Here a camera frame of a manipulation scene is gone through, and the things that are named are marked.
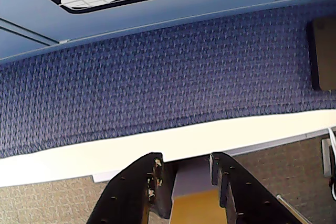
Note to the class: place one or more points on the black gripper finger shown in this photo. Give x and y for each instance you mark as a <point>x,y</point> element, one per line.
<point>244,192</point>
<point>126,195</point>

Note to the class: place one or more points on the brown board with dark edge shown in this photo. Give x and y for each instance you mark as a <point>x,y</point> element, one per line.
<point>326,53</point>

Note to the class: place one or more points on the blue toy kitchen unit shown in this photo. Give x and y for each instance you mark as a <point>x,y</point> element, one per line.
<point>157,16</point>

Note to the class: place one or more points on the yellow flat base plate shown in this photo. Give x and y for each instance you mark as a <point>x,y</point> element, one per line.
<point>194,208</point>

